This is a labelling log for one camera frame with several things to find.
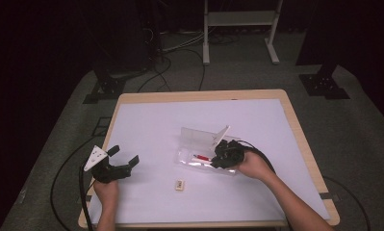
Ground white metal stand frame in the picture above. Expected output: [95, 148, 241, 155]
[202, 0, 284, 66]

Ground clear plastic pencil case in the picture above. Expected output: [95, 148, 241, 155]
[174, 126, 243, 176]

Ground white floor cables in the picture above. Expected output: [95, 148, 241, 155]
[162, 30, 207, 54]

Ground black floor cables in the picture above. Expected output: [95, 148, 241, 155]
[136, 47, 207, 94]

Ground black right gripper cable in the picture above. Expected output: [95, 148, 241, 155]
[237, 139, 372, 231]

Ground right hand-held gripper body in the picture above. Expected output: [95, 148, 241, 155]
[211, 124, 246, 168]

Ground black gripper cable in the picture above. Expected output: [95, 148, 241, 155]
[237, 139, 372, 231]
[79, 162, 95, 231]

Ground person's left hand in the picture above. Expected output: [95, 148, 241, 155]
[92, 179, 120, 210]

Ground black floor cable loop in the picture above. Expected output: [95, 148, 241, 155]
[50, 136, 99, 231]

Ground white table mat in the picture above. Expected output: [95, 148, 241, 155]
[89, 98, 331, 224]

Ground person's right hand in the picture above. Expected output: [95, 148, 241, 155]
[236, 149, 276, 182]

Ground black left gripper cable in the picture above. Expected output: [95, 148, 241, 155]
[79, 162, 95, 231]

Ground black stand base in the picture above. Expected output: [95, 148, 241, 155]
[298, 64, 351, 100]
[82, 61, 127, 105]

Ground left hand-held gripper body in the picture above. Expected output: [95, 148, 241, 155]
[84, 144, 133, 184]

